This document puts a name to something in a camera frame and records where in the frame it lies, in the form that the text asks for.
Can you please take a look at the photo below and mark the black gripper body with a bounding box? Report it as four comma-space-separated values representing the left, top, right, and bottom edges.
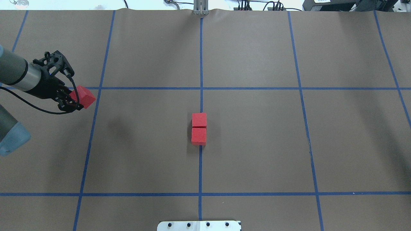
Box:
28, 74, 69, 100

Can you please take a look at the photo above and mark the white pedestal column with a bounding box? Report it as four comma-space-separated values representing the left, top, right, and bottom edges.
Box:
157, 220, 242, 231

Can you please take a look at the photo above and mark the aluminium frame post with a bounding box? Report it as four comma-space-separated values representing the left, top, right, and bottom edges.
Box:
193, 0, 209, 16

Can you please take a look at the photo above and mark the red block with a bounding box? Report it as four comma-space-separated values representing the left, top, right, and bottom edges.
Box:
191, 128, 207, 146
191, 113, 207, 128
69, 85, 96, 111

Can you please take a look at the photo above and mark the black box white label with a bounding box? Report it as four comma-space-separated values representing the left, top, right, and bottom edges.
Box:
302, 0, 360, 12

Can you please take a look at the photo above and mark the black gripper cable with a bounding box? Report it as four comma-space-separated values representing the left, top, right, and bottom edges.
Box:
0, 75, 81, 115

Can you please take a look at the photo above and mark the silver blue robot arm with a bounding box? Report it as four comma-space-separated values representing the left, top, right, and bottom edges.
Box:
0, 47, 88, 156

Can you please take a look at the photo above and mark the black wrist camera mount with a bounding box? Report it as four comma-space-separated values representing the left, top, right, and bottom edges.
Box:
32, 51, 75, 78

